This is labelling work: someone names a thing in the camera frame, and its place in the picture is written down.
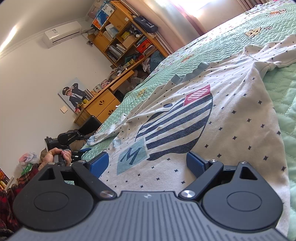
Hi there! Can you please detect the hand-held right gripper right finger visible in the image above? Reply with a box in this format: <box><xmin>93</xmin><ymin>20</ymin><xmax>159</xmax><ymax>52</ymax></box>
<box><xmin>179</xmin><ymin>151</ymin><xmax>264</xmax><ymax>198</ymax></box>

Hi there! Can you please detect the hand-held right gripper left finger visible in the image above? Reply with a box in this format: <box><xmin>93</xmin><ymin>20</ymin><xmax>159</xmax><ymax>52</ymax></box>
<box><xmin>36</xmin><ymin>152</ymin><xmax>117</xmax><ymax>200</ymax></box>

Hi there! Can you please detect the white dotted shirt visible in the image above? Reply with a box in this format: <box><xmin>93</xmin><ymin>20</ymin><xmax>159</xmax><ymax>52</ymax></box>
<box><xmin>87</xmin><ymin>35</ymin><xmax>296</xmax><ymax>241</ymax></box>

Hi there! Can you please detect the person's left forearm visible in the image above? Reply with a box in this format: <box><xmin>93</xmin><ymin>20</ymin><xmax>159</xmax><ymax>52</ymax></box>
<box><xmin>0</xmin><ymin>162</ymin><xmax>41</xmax><ymax>234</ymax></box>

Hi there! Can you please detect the person's left hand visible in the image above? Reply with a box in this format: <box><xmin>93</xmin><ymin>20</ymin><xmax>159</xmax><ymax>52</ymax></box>
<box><xmin>38</xmin><ymin>149</ymin><xmax>73</xmax><ymax>168</ymax></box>

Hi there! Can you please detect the black chair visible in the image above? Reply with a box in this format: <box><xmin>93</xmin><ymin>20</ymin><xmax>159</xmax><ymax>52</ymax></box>
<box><xmin>77</xmin><ymin>115</ymin><xmax>102</xmax><ymax>135</ymax></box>

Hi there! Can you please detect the wooden desk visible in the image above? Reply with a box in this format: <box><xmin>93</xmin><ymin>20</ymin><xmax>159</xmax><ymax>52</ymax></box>
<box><xmin>74</xmin><ymin>70</ymin><xmax>134</xmax><ymax>127</ymax></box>

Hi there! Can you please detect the framed portrait photo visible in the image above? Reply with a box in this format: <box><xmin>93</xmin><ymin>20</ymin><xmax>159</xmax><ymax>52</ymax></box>
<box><xmin>58</xmin><ymin>77</ymin><xmax>89</xmax><ymax>114</ymax></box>

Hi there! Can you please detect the white plastic bag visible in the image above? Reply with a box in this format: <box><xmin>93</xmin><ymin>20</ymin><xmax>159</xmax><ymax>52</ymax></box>
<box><xmin>20</xmin><ymin>152</ymin><xmax>37</xmax><ymax>165</ymax></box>

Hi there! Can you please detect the white air conditioner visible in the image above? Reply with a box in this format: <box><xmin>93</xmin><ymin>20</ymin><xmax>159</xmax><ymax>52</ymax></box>
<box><xmin>42</xmin><ymin>21</ymin><xmax>82</xmax><ymax>49</ymax></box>

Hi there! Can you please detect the blue bag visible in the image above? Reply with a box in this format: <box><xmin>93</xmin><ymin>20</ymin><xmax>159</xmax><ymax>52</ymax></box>
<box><xmin>149</xmin><ymin>51</ymin><xmax>163</xmax><ymax>70</ymax></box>

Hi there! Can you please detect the wooden bookshelf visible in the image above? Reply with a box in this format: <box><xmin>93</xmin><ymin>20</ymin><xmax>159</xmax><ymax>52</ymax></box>
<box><xmin>87</xmin><ymin>0</ymin><xmax>169</xmax><ymax>67</ymax></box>

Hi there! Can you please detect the green quilted bee bedspread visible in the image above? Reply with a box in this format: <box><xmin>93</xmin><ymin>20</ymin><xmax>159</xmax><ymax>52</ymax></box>
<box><xmin>80</xmin><ymin>0</ymin><xmax>296</xmax><ymax>241</ymax></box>

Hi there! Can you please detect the navy hanging bag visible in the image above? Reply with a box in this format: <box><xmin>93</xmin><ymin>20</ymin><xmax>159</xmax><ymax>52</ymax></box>
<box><xmin>133</xmin><ymin>16</ymin><xmax>159</xmax><ymax>35</ymax></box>

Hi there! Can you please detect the pink curtain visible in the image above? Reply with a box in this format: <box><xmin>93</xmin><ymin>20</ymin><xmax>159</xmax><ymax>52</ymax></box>
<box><xmin>120</xmin><ymin>0</ymin><xmax>206</xmax><ymax>54</ymax></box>

